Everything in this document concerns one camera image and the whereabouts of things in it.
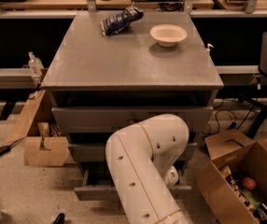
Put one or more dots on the blue chip bag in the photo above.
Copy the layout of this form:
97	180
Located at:
114	24

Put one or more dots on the clear plastic bottle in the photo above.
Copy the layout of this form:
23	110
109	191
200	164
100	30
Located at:
35	64

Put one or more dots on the white pump bottle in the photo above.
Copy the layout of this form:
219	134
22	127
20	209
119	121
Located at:
209	47

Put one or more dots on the small left cardboard box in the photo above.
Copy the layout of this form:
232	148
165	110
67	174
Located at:
44	144

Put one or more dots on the white paper bowl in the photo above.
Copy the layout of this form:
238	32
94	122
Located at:
168	35

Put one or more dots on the cardboard box with groceries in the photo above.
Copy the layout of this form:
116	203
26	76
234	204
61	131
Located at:
234	181

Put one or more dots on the grey drawer cabinet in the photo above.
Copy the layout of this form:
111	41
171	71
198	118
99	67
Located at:
129	69

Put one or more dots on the grey top drawer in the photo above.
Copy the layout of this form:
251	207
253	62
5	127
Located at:
107	119

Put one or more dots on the grey bottom drawer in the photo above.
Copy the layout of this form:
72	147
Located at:
98	184

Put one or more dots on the red apple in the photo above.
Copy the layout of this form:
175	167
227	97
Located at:
248	183

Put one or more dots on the black power adapter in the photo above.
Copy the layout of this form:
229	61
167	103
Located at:
4	149

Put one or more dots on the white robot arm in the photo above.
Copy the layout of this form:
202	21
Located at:
139	158

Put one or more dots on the black object bottom edge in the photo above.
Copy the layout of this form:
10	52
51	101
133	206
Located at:
59	219

